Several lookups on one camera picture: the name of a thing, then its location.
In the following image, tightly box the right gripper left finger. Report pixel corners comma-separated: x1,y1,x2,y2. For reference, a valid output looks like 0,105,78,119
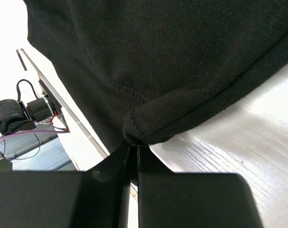
0,143,130,228

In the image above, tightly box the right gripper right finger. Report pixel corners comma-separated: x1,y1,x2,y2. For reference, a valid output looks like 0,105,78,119
137,147,263,228

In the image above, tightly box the black skirt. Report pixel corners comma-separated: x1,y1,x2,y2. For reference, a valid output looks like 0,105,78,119
25,0,288,152

